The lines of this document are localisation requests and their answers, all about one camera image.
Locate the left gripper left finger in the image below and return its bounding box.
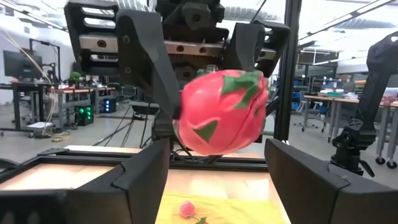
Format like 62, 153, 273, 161
0, 139, 171, 224

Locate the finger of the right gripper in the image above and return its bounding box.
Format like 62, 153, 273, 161
222, 22, 267, 76
116, 9, 182, 121

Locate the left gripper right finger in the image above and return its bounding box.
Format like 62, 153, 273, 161
264, 138, 398, 224

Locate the pink toy dragon fruit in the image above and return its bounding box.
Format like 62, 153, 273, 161
174, 68, 270, 156

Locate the pink toy peach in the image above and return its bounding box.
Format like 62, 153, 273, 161
179, 200, 196, 219

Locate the computer with blue lights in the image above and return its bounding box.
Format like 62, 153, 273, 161
102, 98, 118, 113

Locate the small green plant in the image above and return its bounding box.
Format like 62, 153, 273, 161
68, 71, 82, 86

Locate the computer with green lights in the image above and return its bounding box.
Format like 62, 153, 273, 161
74, 105, 94, 127

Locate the yellow cloth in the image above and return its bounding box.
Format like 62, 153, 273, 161
155, 191, 292, 224

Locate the wooden top office desk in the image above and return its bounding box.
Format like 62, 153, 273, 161
0, 82, 118, 138
303, 93, 398, 170

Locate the black monitor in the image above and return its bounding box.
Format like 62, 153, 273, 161
2, 49, 43, 80

